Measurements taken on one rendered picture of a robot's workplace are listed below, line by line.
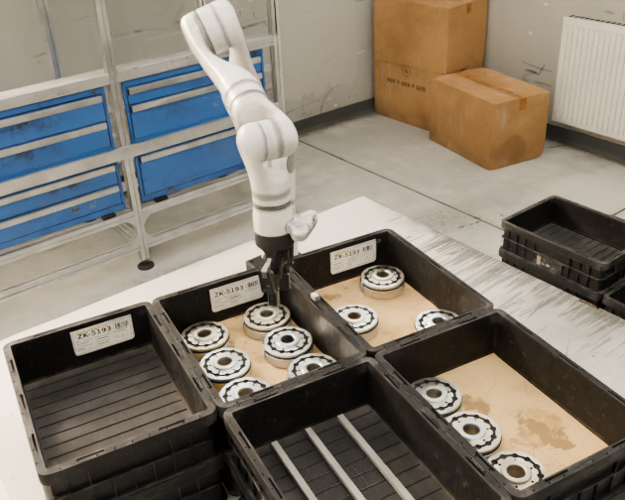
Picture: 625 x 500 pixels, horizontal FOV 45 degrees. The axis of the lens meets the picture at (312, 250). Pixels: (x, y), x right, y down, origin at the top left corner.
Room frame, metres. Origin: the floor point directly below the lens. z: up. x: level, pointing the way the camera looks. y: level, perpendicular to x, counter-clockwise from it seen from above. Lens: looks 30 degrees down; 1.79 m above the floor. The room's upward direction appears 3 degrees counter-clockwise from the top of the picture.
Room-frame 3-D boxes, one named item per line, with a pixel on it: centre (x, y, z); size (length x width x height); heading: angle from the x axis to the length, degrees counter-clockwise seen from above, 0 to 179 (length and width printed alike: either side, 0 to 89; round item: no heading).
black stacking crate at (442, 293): (1.34, -0.14, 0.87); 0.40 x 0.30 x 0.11; 26
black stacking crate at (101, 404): (1.08, 0.39, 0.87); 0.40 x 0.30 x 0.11; 26
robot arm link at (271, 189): (1.21, 0.08, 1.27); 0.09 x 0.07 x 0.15; 113
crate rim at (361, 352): (1.21, 0.13, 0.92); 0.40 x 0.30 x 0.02; 26
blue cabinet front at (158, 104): (3.29, 0.47, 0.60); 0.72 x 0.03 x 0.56; 127
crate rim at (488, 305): (1.34, -0.14, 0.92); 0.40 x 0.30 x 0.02; 26
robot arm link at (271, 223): (1.21, 0.05, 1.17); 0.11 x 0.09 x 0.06; 71
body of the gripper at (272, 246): (1.22, 0.07, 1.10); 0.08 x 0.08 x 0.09
